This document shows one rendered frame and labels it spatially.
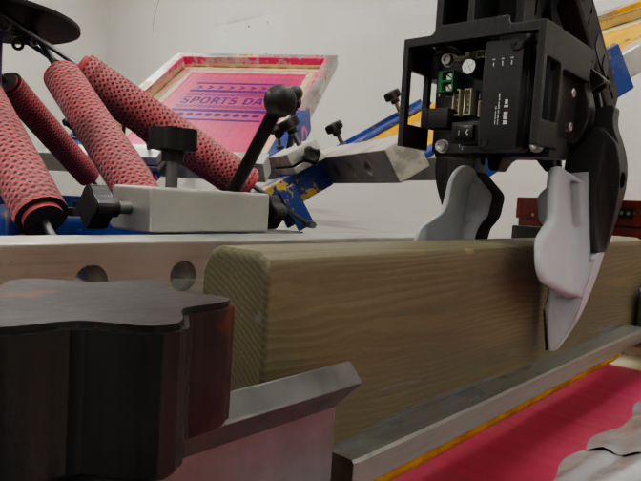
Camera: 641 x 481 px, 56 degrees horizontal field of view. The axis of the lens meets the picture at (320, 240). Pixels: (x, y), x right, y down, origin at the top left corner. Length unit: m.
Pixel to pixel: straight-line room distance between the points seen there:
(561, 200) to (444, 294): 0.09
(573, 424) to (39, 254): 0.32
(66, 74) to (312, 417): 0.74
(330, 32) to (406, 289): 3.00
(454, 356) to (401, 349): 0.04
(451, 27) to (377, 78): 2.67
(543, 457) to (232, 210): 0.32
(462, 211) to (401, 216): 2.46
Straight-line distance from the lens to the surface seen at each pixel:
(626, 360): 0.58
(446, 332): 0.26
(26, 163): 0.66
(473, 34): 0.30
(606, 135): 0.33
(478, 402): 0.27
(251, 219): 0.54
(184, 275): 0.45
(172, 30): 4.27
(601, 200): 0.33
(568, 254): 0.32
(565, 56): 0.30
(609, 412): 0.43
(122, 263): 0.41
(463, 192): 0.34
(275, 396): 0.16
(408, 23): 2.93
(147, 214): 0.48
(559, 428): 0.38
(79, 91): 0.84
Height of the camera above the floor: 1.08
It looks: 4 degrees down
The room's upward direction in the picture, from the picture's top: 3 degrees clockwise
